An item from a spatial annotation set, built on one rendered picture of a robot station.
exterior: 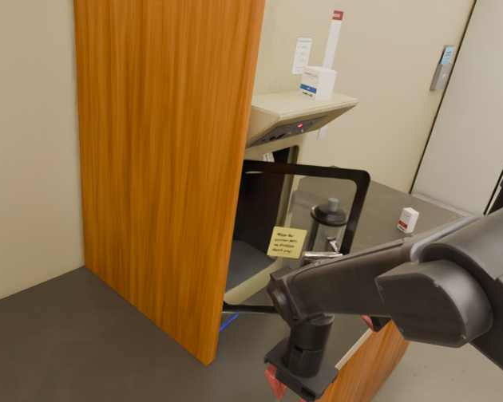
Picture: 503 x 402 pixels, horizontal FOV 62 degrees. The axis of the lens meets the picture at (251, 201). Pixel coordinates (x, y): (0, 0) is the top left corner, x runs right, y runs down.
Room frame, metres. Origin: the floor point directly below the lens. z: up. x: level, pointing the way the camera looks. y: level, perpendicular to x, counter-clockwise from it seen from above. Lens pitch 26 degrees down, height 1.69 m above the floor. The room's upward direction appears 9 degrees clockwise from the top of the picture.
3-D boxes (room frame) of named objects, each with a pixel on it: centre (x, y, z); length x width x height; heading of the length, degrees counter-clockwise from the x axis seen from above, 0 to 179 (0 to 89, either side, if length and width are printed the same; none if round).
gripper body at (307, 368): (0.49, -0.12, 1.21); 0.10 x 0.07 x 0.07; 55
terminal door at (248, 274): (0.83, -0.10, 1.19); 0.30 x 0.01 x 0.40; 101
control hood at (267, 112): (0.89, -0.07, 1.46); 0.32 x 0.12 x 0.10; 144
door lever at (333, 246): (0.81, -0.17, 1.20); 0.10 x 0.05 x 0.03; 101
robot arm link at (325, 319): (0.50, -0.11, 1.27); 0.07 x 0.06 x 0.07; 28
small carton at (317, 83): (0.93, -0.10, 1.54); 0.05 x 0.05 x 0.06; 43
